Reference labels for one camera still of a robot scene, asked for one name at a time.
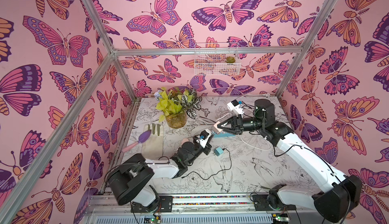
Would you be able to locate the pink earbud case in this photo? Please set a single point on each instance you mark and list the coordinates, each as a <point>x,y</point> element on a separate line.
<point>184,140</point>

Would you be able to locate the blue power strip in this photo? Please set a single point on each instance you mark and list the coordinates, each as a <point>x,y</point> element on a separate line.
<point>223,135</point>

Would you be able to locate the small green succulent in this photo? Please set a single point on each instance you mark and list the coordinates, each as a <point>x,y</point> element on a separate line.
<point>230,59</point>

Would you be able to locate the white wire wall basket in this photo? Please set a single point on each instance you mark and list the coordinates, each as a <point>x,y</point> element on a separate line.
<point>209,59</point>

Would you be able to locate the pink purple hairbrush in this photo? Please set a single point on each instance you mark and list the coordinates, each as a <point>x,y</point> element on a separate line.
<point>141,139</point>

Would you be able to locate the aluminium cage frame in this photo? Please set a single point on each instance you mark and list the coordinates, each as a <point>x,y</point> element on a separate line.
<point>39,85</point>

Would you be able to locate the teal usb charger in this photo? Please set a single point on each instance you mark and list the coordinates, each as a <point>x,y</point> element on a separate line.
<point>218,151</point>

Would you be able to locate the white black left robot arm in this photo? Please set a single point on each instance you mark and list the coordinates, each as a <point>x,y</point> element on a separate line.
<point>130,181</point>

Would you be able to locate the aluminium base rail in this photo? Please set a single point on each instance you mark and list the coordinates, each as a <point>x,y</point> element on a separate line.
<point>236,208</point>

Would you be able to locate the pink usb charger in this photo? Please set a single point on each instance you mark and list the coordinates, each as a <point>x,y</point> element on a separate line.
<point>216,129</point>

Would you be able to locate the beige striped cloth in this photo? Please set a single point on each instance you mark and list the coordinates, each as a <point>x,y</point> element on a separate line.
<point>153,147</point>

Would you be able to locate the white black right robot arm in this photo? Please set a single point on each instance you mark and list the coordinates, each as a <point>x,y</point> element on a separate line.
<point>338,194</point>

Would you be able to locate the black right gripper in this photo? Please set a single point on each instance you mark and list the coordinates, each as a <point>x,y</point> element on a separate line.
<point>236,125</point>

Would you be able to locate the potted plant in glass jar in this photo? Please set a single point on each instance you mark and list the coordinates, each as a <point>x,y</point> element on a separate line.
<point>177,105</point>

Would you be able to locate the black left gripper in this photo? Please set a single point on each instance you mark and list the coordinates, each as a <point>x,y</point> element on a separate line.
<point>205,148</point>

